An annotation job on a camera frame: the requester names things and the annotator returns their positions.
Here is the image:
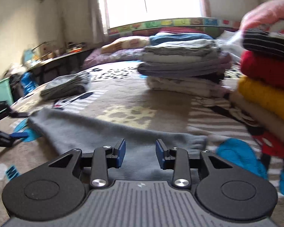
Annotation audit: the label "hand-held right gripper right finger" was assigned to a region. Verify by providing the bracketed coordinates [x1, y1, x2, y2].
[155, 139, 237, 190]

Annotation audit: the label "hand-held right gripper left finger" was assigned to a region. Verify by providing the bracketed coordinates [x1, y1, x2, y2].
[47, 139, 126, 190]

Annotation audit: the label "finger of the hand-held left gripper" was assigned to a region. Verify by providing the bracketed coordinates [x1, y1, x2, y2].
[0, 131, 29, 147]
[9, 110, 29, 119]

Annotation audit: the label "grey knitted garment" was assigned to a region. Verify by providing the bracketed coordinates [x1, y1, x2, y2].
[27, 107, 208, 181]

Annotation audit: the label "dark clothes heap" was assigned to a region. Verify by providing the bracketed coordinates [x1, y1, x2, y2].
[8, 73, 24, 97]

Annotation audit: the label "pile of folded grey clothes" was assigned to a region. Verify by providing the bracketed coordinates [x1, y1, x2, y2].
[40, 72, 92, 101]

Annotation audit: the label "stack of folded pale clothes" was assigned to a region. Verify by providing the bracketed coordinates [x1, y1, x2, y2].
[137, 38, 232, 98]

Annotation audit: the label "green plastic bin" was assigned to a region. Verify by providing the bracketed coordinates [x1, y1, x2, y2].
[0, 78, 14, 107]

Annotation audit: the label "blue plastic bag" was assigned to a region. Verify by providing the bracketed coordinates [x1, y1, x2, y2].
[21, 72, 39, 95]

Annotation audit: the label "printed cartoon blanket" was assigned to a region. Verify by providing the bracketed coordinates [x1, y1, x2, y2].
[0, 61, 284, 227]

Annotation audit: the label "dark desk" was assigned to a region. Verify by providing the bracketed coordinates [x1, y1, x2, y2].
[26, 47, 95, 86]

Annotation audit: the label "desk clutter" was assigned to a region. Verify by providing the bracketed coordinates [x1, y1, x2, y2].
[23, 41, 86, 65]

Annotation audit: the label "pillows at bed head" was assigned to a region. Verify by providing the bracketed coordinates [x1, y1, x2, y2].
[82, 48, 147, 71]

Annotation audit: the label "beige folded garment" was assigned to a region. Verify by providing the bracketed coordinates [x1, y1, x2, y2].
[229, 91, 284, 148]

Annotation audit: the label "printed cream pillow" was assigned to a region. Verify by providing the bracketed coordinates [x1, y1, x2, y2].
[101, 36, 152, 54]

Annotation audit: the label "blue folded blanket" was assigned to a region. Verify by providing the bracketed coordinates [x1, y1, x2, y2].
[149, 32, 215, 46]

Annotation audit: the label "yellow folded garment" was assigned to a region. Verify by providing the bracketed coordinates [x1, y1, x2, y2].
[238, 76, 284, 126]

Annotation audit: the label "magenta pillow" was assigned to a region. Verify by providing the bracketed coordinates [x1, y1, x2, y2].
[158, 27, 205, 35]

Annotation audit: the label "colourful picture headboard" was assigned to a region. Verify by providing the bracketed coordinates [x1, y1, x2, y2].
[108, 18, 242, 37]

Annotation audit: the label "white curtain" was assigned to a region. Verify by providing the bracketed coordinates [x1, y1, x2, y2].
[87, 0, 111, 43]

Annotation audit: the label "white crumpled bedding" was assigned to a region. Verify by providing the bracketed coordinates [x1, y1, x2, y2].
[217, 30, 246, 55]

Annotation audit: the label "red folded garment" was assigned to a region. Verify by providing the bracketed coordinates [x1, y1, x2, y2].
[240, 51, 284, 95]

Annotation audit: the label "window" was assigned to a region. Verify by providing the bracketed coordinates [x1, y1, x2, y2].
[97, 0, 204, 29]

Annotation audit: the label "striped folded garment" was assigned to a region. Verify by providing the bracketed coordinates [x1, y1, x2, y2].
[243, 28, 284, 61]

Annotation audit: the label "pink quilt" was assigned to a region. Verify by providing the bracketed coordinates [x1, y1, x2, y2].
[240, 0, 284, 36]

